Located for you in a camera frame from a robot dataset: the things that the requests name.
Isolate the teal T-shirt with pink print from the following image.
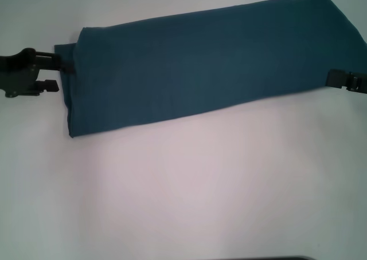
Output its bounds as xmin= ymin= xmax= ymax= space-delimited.
xmin=53 ymin=0 xmax=367 ymax=139

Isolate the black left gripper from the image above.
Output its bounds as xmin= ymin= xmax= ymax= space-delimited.
xmin=0 ymin=48 xmax=76 ymax=99

